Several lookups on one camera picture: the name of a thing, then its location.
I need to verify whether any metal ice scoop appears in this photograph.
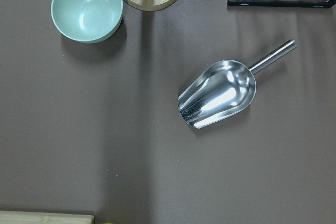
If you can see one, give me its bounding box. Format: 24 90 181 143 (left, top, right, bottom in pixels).
178 39 297 129

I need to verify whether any mint green bowl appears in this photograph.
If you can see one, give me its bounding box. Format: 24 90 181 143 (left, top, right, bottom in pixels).
50 0 123 44

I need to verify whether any bamboo cutting board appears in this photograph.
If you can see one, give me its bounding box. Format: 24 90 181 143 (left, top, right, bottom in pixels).
1 210 94 223

